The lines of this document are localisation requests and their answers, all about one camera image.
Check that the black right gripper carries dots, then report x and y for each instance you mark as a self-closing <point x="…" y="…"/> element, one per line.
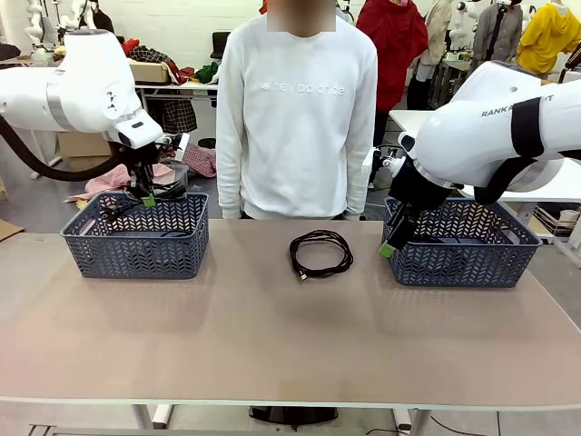
<point x="420" y="188"/>

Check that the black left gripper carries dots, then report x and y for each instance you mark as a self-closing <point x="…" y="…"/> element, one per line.
<point x="136" y="159"/>

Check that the person's left forearm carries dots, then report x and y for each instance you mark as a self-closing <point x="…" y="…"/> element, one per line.
<point x="363" y="172"/>

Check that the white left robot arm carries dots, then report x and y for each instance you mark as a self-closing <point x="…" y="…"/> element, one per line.
<point x="81" y="82"/>

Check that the person's right forearm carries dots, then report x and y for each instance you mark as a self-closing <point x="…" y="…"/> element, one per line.
<point x="229" y="177"/>

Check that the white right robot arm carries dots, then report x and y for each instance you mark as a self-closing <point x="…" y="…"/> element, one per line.
<point x="476" y="145"/>

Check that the gray plastic lattice basket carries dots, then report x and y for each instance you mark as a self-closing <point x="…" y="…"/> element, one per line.
<point x="136" y="263"/>
<point x="454" y="270"/>

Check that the red checked cloth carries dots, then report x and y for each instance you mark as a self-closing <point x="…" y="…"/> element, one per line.
<point x="199" y="161"/>

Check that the large brown cardboard box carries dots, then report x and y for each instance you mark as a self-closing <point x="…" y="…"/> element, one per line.
<point x="81" y="145"/>

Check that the dark plaid cloth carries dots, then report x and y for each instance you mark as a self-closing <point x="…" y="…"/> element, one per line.
<point x="179" y="115"/>

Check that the shallow brown cardboard box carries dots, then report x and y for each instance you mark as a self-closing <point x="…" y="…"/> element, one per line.
<point x="150" y="72"/>

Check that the green cloth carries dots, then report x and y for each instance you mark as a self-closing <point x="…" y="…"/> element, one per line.
<point x="206" y="72"/>

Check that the flat cardboard sheet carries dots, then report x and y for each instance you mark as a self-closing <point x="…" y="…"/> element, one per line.
<point x="11" y="230"/>

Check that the red garment pile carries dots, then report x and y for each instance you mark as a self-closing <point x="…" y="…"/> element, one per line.
<point x="130" y="44"/>

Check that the person in white sweatshirt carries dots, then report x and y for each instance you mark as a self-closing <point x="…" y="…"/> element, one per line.
<point x="295" y="136"/>

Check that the black office chair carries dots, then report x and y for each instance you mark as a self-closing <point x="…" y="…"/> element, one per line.
<point x="221" y="43"/>

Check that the red hooded coat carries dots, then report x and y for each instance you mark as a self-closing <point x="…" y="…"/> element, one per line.
<point x="399" y="41"/>

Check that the white table leg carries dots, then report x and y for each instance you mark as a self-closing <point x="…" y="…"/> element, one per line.
<point x="156" y="415"/>
<point x="404" y="418"/>

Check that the person in gray jacket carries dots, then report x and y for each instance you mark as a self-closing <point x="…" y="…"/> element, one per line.
<point x="497" y="32"/>

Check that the person in yellow hoodie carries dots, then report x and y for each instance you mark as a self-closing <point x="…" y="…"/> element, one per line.
<point x="549" y="36"/>

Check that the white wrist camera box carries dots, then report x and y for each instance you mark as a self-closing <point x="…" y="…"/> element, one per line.
<point x="182" y="145"/>
<point x="368" y="164"/>

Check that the black pedestal base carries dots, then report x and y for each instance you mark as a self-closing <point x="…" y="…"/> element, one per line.
<point x="295" y="412"/>

